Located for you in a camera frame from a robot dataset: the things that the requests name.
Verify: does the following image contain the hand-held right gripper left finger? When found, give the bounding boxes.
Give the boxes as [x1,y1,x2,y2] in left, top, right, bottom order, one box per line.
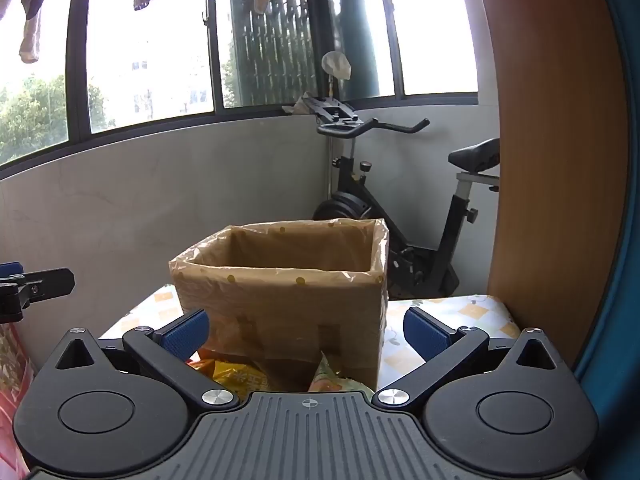
[52,309,240,408]

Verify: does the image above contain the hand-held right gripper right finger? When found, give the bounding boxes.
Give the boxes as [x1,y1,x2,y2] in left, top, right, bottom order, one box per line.
[371,306,571,407]

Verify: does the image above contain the crumpled beige cloth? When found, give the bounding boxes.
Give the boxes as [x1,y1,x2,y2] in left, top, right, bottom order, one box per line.
[281,92,321,116]

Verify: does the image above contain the black exercise bike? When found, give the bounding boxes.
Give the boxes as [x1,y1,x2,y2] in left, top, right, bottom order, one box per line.
[312,94,501,301]

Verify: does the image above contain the checked floral tablecloth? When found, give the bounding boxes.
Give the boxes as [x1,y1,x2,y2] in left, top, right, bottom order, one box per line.
[97,282,521,393]

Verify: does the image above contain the red printed snack bag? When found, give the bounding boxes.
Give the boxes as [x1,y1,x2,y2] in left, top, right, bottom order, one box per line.
[0,324,37,480]

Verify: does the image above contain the dotted clear plastic liner bag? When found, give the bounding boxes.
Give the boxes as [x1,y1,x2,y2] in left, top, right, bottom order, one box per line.
[169,217,391,356]

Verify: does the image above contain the brown cardboard box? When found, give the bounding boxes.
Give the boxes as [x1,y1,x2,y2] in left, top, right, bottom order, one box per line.
[169,217,391,394]

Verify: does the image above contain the yellow snack packet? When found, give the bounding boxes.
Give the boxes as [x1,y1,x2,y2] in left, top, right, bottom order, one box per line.
[210,360,271,402]

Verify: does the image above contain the green orange snack packet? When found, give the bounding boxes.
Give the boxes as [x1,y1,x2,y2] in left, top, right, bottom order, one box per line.
[305,351,376,393]

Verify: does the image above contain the white plastic bag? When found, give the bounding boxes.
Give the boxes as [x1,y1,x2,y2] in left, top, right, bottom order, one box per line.
[321,51,351,81]

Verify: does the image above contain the metal lattice window grille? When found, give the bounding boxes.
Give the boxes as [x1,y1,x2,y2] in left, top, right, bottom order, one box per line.
[232,0,321,106]

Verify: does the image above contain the green trees outside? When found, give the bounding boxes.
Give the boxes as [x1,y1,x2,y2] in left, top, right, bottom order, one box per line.
[0,74,118,166]

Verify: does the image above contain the thin metal pole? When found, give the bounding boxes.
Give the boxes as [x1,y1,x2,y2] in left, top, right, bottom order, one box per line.
[327,77,337,196]

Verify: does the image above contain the dark round column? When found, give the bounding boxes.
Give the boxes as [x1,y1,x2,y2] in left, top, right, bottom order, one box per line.
[337,0,385,100]

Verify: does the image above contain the wooden panel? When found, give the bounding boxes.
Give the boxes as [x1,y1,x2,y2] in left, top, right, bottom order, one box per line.
[470,0,631,366]

